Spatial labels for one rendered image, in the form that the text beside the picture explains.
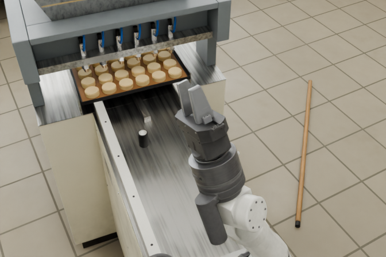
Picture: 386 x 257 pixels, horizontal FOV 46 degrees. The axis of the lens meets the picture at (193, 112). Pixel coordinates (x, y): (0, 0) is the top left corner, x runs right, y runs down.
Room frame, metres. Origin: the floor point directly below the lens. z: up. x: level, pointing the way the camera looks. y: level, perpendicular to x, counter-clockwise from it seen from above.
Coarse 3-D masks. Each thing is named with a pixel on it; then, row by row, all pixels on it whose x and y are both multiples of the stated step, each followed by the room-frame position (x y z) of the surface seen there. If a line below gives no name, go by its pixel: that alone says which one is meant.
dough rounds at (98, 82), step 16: (96, 64) 1.39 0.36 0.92; (112, 64) 1.39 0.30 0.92; (128, 64) 1.39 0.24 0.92; (144, 64) 1.42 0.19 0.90; (160, 64) 1.42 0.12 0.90; (176, 64) 1.42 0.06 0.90; (80, 80) 1.32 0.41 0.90; (96, 80) 1.32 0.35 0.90; (112, 80) 1.31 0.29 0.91; (128, 80) 1.29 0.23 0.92; (144, 80) 1.29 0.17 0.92; (160, 80) 1.30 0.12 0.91; (96, 96) 1.22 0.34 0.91
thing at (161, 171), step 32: (160, 96) 1.30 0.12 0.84; (96, 128) 1.16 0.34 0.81; (128, 128) 1.13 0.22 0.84; (160, 128) 1.13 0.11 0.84; (128, 160) 0.98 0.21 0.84; (160, 160) 0.98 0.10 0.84; (160, 192) 0.85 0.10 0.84; (192, 192) 0.85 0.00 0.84; (128, 224) 0.80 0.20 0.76; (160, 224) 0.74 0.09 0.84; (192, 224) 0.74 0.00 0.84; (128, 256) 0.93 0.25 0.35; (192, 256) 0.64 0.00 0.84
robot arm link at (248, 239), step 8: (224, 224) 0.52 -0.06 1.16; (264, 224) 0.52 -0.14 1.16; (232, 232) 0.51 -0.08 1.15; (240, 232) 0.51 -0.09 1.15; (248, 232) 0.51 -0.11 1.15; (256, 232) 0.50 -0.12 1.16; (264, 232) 0.50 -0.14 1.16; (240, 240) 0.49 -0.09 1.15; (248, 240) 0.49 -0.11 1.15; (256, 240) 0.49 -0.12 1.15
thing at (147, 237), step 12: (96, 108) 1.16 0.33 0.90; (108, 120) 1.10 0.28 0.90; (108, 132) 1.05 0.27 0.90; (108, 144) 1.02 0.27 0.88; (120, 156) 0.94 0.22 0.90; (120, 168) 0.89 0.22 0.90; (120, 180) 0.89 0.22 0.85; (132, 180) 0.85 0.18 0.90; (132, 192) 0.80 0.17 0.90; (132, 204) 0.76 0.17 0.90; (144, 216) 0.72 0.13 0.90; (144, 228) 0.69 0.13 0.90; (144, 240) 0.65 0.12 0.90; (156, 252) 0.62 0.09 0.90
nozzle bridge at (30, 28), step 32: (32, 0) 1.40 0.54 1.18; (192, 0) 1.40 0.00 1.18; (224, 0) 1.40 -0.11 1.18; (32, 32) 1.20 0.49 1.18; (64, 32) 1.20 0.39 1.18; (96, 32) 1.23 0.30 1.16; (128, 32) 1.35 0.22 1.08; (160, 32) 1.40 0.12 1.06; (192, 32) 1.41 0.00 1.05; (224, 32) 1.40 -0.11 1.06; (32, 64) 1.15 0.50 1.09; (64, 64) 1.22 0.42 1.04; (32, 96) 1.24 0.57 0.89
